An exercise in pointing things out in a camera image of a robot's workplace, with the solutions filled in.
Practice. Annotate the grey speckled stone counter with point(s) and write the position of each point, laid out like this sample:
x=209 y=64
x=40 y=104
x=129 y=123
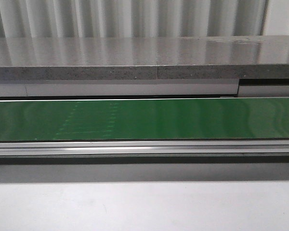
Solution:
x=242 y=66

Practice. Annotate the green conveyor belt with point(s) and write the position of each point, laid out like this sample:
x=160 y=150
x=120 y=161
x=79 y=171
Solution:
x=149 y=119

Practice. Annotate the white pleated curtain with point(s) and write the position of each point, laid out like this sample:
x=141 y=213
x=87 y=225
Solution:
x=142 y=18

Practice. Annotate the aluminium conveyor frame rail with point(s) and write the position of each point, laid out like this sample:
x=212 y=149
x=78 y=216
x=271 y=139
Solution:
x=148 y=148

